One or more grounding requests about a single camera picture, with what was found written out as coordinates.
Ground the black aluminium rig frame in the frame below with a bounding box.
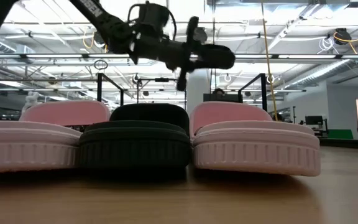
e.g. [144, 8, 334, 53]
[319, 138, 358, 151]

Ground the black ceiling cord reel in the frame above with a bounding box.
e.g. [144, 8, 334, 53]
[91, 30, 108, 53]
[194, 27, 209, 44]
[334, 27, 352, 45]

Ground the black monitor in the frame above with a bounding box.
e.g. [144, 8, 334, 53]
[203, 93, 244, 103]

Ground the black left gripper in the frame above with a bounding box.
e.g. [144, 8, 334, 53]
[128, 16, 236, 91]

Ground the distant black rig frame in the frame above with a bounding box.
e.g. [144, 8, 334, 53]
[136, 77, 187, 110]

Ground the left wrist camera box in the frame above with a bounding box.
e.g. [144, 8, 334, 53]
[137, 2, 171, 34]

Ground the black metal wooden shelf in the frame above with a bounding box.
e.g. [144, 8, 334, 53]
[96, 73, 267, 113]

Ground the green board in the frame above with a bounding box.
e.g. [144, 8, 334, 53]
[327, 129, 354, 140]

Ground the small desk monitor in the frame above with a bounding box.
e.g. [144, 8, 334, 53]
[305, 115, 324, 127]

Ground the linear ceiling light fixture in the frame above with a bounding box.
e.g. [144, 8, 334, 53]
[0, 53, 358, 60]

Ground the pink rubber slide sandal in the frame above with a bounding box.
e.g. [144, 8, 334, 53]
[188, 101, 321, 177]
[0, 100, 111, 174]

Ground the yellow cable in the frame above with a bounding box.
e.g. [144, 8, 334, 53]
[259, 0, 282, 122]

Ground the black rubber slide sandal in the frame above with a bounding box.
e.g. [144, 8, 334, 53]
[78, 103, 192, 170]

